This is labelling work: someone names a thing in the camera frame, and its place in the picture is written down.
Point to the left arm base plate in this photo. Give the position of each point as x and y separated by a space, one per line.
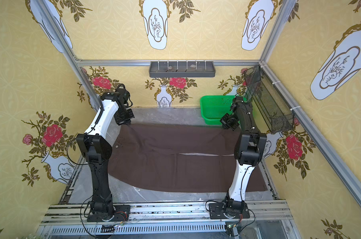
120 213

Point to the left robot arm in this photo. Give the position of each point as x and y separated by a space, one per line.
114 105

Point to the dark brown long pants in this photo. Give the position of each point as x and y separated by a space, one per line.
174 158

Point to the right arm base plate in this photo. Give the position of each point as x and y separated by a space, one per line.
217 210

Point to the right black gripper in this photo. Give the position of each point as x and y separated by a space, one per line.
229 122

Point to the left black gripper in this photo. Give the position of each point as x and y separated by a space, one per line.
123 117

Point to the black wire mesh basket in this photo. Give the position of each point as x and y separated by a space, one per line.
270 103

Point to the grey wall shelf tray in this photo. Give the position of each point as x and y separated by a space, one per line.
182 69

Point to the aluminium front rail frame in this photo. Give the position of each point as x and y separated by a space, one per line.
268 219

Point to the green plastic basket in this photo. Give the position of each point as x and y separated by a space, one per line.
213 108

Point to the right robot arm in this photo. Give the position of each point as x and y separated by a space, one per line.
248 153

